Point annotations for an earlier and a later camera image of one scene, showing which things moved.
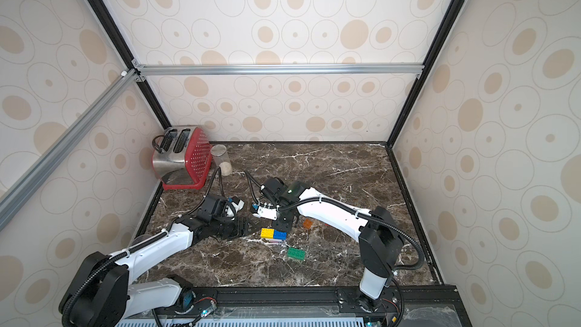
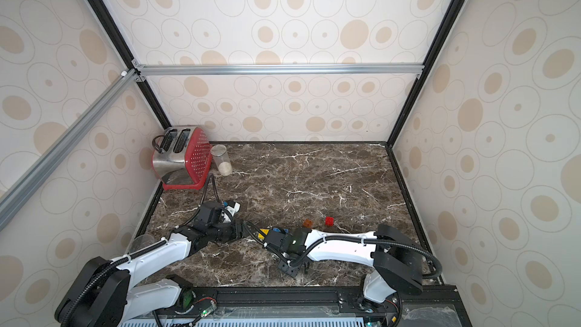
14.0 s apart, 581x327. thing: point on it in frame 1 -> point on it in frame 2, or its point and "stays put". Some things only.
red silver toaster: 181,158 stays put
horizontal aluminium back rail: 399,68 stays put
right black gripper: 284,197 -> 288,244
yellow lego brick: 267,233 stays put
